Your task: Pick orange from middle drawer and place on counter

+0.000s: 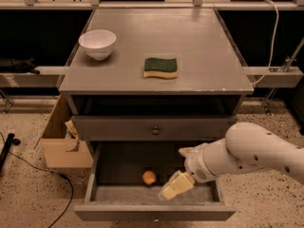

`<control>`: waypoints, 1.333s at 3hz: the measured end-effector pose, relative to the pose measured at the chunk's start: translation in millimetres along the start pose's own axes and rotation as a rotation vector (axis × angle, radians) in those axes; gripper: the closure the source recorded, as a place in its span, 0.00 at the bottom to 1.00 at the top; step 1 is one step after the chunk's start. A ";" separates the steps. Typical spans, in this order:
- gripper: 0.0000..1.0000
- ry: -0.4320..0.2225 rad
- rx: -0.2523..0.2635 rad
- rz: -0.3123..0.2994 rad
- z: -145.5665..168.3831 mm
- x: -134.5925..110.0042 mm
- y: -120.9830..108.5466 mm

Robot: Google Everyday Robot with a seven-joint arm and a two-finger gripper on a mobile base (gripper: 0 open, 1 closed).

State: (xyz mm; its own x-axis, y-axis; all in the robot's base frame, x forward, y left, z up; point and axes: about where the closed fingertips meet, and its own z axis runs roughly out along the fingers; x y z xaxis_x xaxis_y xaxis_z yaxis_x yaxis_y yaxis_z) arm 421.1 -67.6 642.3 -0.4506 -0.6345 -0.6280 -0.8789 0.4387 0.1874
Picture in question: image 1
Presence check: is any white hanging cable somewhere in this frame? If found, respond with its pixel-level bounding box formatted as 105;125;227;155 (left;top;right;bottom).
252;0;280;87

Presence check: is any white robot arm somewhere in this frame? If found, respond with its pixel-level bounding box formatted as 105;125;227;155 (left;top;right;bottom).
159;123;304;200

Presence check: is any black floor cable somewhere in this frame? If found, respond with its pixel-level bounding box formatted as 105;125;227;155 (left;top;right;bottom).
0;132;75;228

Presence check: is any cardboard box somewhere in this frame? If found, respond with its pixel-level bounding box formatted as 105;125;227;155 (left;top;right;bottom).
40;96;93;168

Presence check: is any white ceramic bowl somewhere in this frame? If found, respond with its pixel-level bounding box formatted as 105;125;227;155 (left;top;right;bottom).
78;29;117;60

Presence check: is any black bar on floor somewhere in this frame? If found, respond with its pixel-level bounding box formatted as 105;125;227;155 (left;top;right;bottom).
0;133;21;172

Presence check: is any closed grey top drawer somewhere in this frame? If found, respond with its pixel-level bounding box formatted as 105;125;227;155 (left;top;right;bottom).
72;116;237;142

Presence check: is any orange fruit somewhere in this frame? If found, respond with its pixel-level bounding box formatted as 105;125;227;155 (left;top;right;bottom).
142;170;156;185

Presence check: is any grey drawer cabinet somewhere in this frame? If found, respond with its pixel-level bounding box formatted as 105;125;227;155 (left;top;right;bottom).
56;7;255;150

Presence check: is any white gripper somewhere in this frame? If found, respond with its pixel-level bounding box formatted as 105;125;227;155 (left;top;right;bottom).
159;143;217;200

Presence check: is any green yellow sponge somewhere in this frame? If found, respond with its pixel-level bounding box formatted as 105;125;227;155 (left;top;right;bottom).
143;58;178;79

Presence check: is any open grey middle drawer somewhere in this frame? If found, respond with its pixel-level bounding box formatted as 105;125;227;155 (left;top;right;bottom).
74;142;236;221

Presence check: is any black object on shelf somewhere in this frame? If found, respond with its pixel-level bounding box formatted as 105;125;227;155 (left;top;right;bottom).
0;58;40;75

